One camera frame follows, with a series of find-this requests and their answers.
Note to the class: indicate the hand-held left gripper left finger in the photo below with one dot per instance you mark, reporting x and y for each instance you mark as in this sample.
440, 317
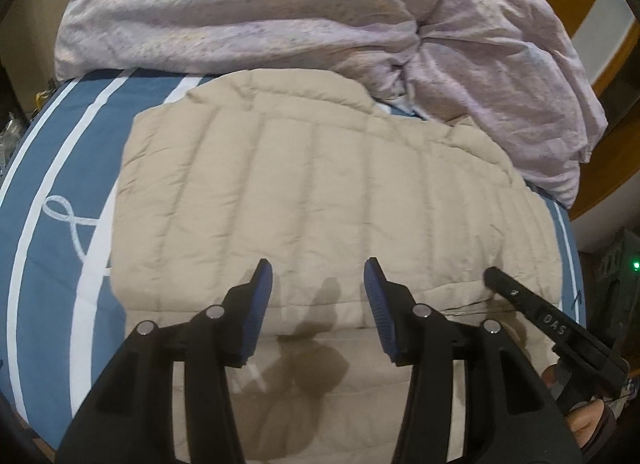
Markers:
261, 294

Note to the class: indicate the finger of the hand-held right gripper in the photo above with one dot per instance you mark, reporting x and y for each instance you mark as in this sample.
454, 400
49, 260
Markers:
520, 296

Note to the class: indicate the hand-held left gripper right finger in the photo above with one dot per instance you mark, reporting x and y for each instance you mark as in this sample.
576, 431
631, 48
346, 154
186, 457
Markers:
376, 299

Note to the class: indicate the beige puffer jacket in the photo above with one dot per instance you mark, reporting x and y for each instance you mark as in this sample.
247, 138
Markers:
310, 184

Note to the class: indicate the person's right hand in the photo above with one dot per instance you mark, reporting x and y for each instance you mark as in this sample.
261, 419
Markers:
590, 421

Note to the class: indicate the dark cabinet with green light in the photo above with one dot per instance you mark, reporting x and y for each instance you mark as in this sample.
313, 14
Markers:
617, 279

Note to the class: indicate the blue white-striped bed blanket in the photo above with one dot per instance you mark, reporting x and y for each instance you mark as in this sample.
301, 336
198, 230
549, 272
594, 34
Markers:
55, 254

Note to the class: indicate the lilac crumpled duvet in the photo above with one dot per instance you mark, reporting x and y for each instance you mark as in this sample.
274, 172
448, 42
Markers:
280, 14

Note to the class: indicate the clutter beside bed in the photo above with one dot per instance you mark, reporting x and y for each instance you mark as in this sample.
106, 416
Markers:
15, 129

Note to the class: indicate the orange and white headboard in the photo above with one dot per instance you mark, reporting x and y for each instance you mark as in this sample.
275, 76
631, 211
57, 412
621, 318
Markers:
595, 9

